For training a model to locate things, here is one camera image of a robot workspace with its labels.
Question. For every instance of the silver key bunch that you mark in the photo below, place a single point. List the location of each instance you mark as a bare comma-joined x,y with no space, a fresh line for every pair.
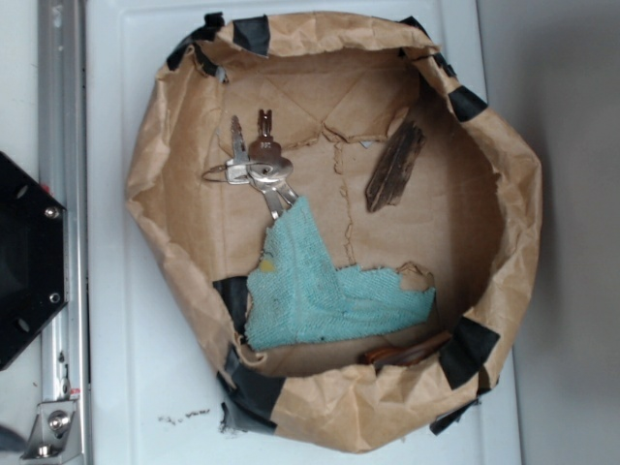
261,165

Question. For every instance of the brown paper bag bin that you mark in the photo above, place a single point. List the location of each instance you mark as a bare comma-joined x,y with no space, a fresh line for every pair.
468,223

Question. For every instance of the light blue cloth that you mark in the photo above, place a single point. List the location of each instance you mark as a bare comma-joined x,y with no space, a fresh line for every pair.
300,297

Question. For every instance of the dark wood piece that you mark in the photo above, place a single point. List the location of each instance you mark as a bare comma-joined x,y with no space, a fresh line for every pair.
395,166

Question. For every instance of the brown wooden object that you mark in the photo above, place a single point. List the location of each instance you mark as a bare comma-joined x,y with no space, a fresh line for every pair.
406,356

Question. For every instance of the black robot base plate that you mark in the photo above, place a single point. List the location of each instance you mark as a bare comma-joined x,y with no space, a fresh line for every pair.
33,282

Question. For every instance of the aluminium rail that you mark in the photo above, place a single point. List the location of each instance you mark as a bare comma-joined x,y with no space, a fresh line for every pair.
62,168

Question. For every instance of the metal corner bracket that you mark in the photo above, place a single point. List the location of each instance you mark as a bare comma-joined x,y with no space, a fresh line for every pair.
55,436

